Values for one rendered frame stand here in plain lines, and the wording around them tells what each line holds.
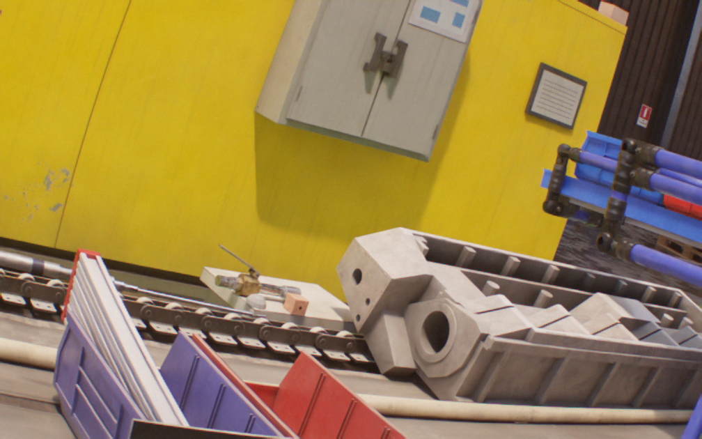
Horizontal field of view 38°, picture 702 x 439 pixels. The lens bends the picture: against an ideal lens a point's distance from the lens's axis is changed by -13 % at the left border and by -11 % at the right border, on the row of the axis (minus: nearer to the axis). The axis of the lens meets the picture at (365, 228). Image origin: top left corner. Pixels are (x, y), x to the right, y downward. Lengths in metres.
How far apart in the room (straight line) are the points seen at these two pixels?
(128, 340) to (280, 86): 2.88
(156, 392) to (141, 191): 2.94
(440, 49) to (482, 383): 2.50
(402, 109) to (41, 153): 1.46
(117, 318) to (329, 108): 2.86
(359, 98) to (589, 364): 2.22
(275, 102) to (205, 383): 2.81
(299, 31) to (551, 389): 2.30
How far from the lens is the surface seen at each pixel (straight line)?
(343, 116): 4.24
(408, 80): 4.35
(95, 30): 3.97
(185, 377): 1.49
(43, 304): 1.87
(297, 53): 4.14
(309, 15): 4.14
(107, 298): 1.45
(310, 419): 1.58
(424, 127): 4.45
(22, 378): 1.55
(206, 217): 4.35
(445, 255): 2.32
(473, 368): 2.05
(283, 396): 1.65
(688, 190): 1.58
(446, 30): 4.40
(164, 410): 1.26
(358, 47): 4.20
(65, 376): 1.46
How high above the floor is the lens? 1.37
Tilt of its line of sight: 10 degrees down
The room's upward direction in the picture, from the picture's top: 19 degrees clockwise
